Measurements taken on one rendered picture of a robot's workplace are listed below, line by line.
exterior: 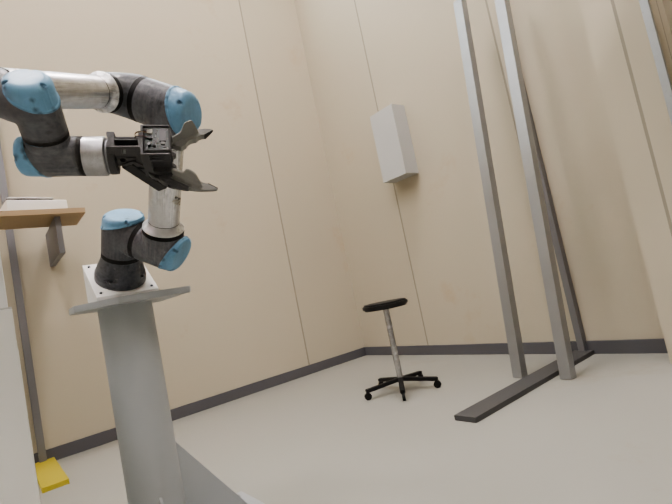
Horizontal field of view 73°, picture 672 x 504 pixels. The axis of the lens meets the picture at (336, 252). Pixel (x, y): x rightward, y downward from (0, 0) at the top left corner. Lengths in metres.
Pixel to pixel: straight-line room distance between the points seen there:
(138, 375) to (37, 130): 0.83
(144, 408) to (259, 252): 2.73
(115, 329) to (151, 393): 0.22
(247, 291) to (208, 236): 0.57
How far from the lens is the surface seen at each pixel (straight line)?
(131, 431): 1.57
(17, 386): 1.20
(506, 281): 2.88
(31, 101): 0.93
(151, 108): 1.24
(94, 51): 4.26
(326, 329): 4.40
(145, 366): 1.54
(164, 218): 1.36
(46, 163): 0.99
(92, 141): 0.99
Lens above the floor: 0.72
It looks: 4 degrees up
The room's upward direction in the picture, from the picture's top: 11 degrees counter-clockwise
